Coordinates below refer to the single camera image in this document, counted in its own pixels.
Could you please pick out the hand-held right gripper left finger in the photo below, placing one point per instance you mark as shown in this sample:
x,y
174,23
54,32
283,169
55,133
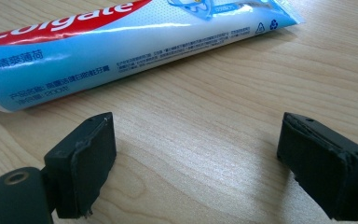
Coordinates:
x,y
87,165

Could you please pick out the blue and red toothpaste tube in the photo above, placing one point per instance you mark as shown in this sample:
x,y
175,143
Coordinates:
x,y
74,59

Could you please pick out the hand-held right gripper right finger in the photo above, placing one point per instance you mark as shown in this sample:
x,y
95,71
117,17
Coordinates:
x,y
320,168

